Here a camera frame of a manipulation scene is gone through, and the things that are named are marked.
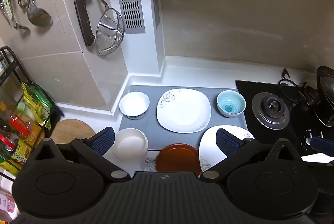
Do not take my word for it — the yellow box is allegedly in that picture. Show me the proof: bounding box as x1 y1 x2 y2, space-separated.
10 139 37 166

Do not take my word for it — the black gas stove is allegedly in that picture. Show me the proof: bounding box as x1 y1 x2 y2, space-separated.
235 80 334 159

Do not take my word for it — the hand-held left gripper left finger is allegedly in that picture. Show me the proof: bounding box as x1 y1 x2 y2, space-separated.
26 127 131 183

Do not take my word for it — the black pan support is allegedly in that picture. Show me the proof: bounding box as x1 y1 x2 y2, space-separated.
277 68 309 102

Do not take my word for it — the brown round plate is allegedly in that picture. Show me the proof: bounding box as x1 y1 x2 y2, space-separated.
156 143 201 173

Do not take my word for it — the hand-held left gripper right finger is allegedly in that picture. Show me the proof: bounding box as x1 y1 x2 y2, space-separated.
200 128 300 181

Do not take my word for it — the white paper sheet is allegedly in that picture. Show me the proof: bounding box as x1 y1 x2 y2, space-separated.
300 153 334 165

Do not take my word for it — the plain white bowl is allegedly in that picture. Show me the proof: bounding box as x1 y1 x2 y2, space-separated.
112 128 149 160

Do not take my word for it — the red packet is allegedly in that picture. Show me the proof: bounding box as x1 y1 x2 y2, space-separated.
9 115 33 137

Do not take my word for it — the yellow green packet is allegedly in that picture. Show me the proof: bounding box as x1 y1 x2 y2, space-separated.
21 83 52 131

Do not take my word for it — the white patterned cloth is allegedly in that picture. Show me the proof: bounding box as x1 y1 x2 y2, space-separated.
103 147 160 173

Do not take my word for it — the grey counter mat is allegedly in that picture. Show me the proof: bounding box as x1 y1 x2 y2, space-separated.
118 85 248 151

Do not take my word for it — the black wire rack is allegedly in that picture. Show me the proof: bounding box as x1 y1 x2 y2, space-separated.
0 46 65 180

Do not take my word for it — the dark handled cleaver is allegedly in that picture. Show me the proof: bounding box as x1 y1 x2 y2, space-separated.
69 0 96 47

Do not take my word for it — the black wok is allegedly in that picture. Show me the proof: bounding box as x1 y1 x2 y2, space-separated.
313 65 334 127

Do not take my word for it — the square white floral plate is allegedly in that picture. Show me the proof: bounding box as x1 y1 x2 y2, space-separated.
157 88 212 133
199 125 255 173

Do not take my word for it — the light blue bowl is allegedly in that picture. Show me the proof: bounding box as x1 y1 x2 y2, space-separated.
216 90 246 118

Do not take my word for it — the round wooden cutting board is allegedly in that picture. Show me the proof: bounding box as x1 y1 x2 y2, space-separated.
49 119 96 146

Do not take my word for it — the red white package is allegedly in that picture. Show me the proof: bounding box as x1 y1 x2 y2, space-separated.
0 191 16 214

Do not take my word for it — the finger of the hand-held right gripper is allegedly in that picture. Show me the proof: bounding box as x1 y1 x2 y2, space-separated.
310 135 334 158

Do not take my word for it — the round stove burner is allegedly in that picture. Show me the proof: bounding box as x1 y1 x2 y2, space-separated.
252 92 291 131

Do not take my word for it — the metal wire strainer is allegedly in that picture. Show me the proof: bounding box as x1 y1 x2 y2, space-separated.
87 0 125 56

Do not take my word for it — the white bowl with blue pattern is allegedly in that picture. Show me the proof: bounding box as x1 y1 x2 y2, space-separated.
119 92 150 120

